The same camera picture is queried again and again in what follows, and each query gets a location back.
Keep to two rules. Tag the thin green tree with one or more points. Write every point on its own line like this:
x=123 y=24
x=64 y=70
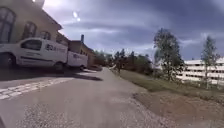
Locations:
x=209 y=56

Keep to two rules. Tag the grey asphalt path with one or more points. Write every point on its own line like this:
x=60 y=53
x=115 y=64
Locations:
x=93 y=100

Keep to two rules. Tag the pale cobblestone strip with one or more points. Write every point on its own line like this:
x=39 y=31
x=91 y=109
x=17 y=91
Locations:
x=26 y=86

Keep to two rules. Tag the pale yellow building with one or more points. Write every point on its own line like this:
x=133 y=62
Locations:
x=23 y=16

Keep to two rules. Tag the white building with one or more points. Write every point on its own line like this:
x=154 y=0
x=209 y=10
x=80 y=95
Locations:
x=200 y=71

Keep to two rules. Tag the bare dirt patch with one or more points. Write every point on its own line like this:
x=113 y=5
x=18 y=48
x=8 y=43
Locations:
x=180 y=106

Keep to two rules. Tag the grass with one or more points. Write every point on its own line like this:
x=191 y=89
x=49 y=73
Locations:
x=160 y=83

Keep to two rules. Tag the row of trees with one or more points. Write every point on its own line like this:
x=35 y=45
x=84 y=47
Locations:
x=130 y=60

